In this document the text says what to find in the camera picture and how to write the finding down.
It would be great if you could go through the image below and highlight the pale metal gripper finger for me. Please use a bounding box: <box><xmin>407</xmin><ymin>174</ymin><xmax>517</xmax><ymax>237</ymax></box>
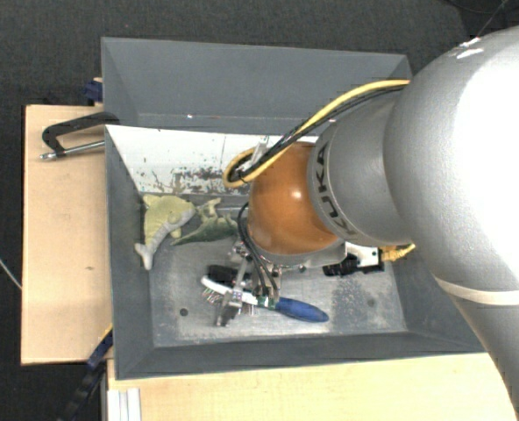
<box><xmin>224</xmin><ymin>290</ymin><xmax>244</xmax><ymax>325</ymax></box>
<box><xmin>214</xmin><ymin>290</ymin><xmax>231</xmax><ymax>327</ymax></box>

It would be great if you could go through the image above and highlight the black cylinder on white bracket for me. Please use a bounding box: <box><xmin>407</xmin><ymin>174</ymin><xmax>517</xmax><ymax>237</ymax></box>
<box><xmin>322</xmin><ymin>241</ymin><xmax>387</xmax><ymax>277</ymax></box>

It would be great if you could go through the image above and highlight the grey metal bin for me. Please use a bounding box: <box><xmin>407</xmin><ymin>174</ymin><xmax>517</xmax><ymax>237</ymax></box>
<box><xmin>100</xmin><ymin>36</ymin><xmax>485</xmax><ymax>381</ymax></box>

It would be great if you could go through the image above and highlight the green toy dinosaur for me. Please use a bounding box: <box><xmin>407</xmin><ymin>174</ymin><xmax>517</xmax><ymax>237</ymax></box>
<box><xmin>169</xmin><ymin>197</ymin><xmax>240</xmax><ymax>247</ymax></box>

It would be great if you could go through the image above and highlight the small black object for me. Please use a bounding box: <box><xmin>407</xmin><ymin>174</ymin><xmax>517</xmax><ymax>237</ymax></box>
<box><xmin>207</xmin><ymin>264</ymin><xmax>239</xmax><ymax>282</ymax></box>

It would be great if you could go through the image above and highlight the pale wood flat board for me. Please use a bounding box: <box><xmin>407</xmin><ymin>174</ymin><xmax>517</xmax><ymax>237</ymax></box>
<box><xmin>20</xmin><ymin>103</ymin><xmax>114</xmax><ymax>366</ymax></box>

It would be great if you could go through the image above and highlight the blue and white brush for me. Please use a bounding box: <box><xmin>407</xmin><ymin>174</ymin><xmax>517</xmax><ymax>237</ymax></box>
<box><xmin>200</xmin><ymin>275</ymin><xmax>331</xmax><ymax>324</ymax></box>

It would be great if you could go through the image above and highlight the yellow and grey plush fish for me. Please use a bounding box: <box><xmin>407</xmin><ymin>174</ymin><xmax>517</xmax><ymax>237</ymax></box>
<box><xmin>133</xmin><ymin>194</ymin><xmax>197</xmax><ymax>272</ymax></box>

